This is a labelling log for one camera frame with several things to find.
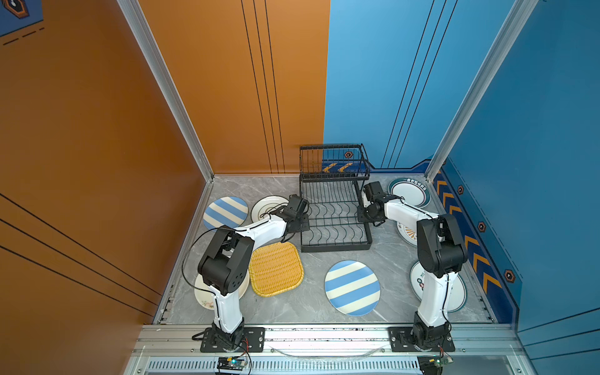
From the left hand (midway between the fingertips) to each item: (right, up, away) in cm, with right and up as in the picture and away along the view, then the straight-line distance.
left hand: (306, 220), depth 97 cm
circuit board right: (+38, -41, -27) cm, 62 cm away
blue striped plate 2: (+17, -23, -13) cm, 31 cm away
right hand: (+25, +2, +5) cm, 25 cm away
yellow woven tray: (-12, -17, -8) cm, 23 cm away
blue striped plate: (-36, +3, +9) cm, 37 cm away
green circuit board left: (-23, -41, -27) cm, 54 cm away
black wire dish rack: (+9, +17, -10) cm, 22 cm away
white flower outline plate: (-20, +6, +9) cm, 22 cm away
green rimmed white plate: (+52, +13, +16) cm, 56 cm away
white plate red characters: (+54, -25, -15) cm, 61 cm away
